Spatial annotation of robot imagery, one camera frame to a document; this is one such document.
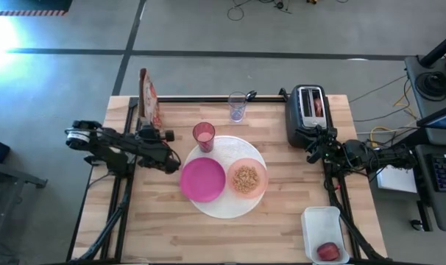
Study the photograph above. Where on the laptop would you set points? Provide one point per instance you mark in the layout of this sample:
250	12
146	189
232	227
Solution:
442	125

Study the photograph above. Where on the magenta plastic plate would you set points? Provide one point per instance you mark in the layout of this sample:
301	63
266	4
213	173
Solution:
202	179

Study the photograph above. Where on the red translucent tumbler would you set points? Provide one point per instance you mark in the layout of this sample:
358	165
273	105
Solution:
204	137

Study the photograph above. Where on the clear drinking glass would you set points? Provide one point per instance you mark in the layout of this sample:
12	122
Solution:
237	106

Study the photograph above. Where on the peach plastic bowl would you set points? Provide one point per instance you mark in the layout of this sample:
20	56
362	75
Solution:
260	173

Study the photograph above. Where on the grey desk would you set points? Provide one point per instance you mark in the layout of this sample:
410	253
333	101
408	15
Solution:
445	206

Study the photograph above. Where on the red apple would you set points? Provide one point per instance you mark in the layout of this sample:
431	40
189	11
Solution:
328	251

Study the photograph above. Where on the black metal table frame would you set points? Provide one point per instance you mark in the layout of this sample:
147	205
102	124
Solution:
223	99

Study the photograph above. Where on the bagel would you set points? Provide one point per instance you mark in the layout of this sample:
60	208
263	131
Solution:
318	106

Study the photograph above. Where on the grey metal cart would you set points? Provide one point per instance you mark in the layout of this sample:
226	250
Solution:
9	176

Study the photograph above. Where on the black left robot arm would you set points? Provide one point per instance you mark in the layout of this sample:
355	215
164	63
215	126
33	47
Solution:
98	141

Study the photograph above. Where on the dark two-slot toaster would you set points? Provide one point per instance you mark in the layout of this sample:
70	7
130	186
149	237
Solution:
298	117

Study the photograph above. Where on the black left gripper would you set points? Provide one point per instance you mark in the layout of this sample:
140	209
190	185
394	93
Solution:
155	149

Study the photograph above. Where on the white plastic container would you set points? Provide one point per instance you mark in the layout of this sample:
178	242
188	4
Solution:
320	224

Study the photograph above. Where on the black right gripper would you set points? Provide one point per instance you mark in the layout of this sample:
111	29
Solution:
324	141

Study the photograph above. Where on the cereal pile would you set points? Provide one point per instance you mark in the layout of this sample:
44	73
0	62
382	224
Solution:
246	179

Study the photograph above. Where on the white paper sheet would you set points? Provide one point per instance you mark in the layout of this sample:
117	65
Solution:
396	180

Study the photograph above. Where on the orange pumpkin cereal box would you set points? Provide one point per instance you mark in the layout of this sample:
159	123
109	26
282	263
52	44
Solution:
149	99

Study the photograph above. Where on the white round woven placemat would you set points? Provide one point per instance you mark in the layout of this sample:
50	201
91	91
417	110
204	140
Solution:
241	151

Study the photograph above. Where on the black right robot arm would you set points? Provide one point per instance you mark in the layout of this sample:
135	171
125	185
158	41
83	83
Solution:
385	156

